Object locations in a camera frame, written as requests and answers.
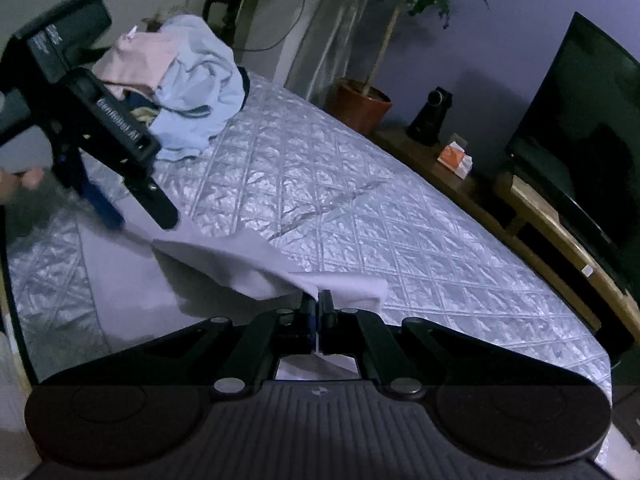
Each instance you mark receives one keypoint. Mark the black round speaker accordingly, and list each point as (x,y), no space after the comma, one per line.
(432,115)

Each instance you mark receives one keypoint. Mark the black standing fan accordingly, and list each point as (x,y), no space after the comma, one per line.
(227,0)

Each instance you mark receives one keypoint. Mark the orange and white tissue box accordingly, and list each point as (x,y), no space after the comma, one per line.
(454,157)

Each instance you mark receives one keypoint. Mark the pink garment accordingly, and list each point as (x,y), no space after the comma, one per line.
(137,60)

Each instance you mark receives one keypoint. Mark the black flat screen television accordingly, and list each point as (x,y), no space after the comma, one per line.
(580,150)

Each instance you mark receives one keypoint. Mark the light wooden television stand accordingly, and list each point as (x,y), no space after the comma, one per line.
(560,245)

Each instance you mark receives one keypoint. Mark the low dark wooden bench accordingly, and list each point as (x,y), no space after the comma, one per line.
(415,152)

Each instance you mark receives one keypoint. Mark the lilac grey cloth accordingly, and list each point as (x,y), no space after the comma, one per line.
(225,265)

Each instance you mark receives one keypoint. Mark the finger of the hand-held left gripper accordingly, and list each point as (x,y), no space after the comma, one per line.
(102,205)
(157,205)

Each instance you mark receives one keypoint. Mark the person's left hand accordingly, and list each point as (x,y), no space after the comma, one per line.
(22,180)

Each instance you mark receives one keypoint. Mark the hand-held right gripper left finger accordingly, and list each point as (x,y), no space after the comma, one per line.
(309,316)

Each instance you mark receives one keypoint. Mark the terracotta plant pot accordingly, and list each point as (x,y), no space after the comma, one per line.
(361,107)

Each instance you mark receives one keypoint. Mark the quilted silver mattress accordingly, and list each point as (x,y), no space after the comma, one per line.
(360,195)

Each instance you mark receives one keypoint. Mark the light blue garment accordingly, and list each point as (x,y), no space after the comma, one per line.
(200,85)

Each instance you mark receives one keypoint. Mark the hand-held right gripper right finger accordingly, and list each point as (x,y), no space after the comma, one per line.
(326,316)

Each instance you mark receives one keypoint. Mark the sheer white curtain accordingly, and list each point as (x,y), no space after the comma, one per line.
(327,45)

